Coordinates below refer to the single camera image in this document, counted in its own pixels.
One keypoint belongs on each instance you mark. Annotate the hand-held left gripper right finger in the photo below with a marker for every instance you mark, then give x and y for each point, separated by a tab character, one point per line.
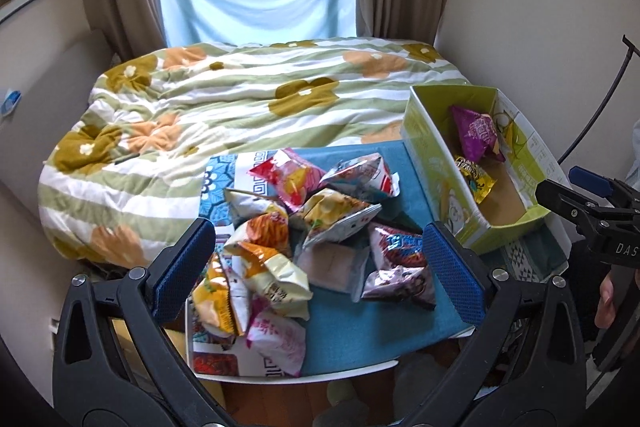
452	277

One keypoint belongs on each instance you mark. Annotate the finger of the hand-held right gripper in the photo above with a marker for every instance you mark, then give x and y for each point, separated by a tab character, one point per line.
565	202
590	179

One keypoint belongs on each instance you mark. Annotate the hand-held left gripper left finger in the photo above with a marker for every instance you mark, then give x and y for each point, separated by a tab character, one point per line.
186	274

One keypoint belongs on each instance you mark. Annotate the pile of snack bags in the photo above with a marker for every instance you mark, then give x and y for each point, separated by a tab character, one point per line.
265	232

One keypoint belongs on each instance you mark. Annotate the green cardboard box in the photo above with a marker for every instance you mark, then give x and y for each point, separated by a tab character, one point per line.
435	157

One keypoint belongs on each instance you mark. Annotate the translucent white packet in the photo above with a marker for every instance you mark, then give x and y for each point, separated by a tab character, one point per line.
327	267

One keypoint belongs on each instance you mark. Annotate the person's right hand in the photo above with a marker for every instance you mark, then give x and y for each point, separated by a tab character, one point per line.
606	304

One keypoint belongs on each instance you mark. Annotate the yellow snack packet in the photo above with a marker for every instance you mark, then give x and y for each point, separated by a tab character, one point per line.
475	179

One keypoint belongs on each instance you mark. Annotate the purple snack packet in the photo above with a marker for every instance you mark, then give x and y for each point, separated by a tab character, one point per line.
477	134

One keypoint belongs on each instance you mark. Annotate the blue patterned tablecloth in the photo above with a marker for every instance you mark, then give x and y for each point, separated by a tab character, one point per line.
350	347

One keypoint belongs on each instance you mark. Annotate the black curved lamp rod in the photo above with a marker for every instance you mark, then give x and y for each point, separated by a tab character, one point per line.
626	54

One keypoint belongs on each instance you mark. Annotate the red white snack packet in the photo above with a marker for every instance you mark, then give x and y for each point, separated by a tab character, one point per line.
367	174

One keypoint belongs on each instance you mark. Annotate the grey soft slipper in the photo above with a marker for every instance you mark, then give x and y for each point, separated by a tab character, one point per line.
345	402

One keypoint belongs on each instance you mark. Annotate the green floral blanket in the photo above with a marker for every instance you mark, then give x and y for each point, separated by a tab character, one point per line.
200	107

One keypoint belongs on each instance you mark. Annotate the beige padded headboard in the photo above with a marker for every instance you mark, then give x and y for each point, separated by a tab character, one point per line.
60	72

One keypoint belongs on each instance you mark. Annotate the small blue white object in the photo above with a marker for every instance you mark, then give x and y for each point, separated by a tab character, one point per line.
10	102

